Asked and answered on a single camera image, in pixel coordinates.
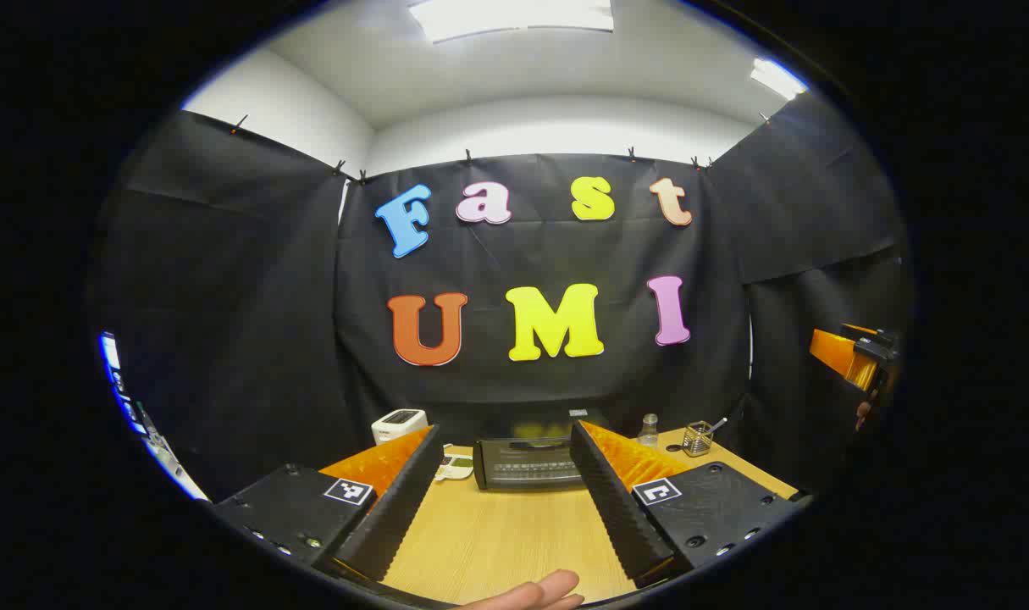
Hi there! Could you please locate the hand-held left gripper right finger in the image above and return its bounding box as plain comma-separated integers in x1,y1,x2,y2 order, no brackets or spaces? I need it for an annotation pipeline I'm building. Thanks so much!
569,420,813,589

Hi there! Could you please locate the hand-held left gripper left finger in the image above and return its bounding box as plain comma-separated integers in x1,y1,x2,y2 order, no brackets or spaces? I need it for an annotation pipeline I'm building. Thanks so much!
213,425,445,583

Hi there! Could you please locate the black electric oven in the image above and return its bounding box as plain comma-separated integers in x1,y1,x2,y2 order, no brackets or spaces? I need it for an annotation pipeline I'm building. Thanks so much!
472,411,598,492

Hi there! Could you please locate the white toaster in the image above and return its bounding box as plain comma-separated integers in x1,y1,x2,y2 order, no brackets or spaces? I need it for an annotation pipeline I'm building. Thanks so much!
371,408,429,446

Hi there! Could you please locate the small ceiling light panel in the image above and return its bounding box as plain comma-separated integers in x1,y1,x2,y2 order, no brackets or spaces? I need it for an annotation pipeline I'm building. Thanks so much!
750,58,807,101

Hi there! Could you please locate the large ceiling light panel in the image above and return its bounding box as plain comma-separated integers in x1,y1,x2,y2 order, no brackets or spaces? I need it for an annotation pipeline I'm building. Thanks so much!
408,0,615,43

